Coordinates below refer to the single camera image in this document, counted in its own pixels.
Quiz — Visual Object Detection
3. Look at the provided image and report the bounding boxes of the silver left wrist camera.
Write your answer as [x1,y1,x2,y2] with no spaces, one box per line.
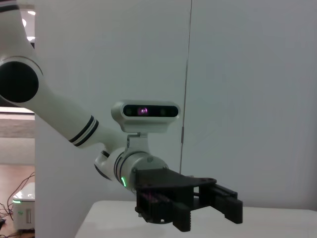
[110,100,181,156]

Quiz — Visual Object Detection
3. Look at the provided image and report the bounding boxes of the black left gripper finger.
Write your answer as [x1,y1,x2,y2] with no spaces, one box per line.
[199,184,244,225]
[172,202,199,233]

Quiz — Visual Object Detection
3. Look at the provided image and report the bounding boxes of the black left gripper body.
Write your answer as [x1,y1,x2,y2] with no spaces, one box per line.
[134,168,218,226]

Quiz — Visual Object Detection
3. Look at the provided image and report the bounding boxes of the black loose cables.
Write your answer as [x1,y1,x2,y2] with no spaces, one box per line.
[0,172,36,225]

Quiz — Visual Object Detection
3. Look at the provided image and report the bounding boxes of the white device with green light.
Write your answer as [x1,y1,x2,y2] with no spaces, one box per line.
[11,182,36,231]

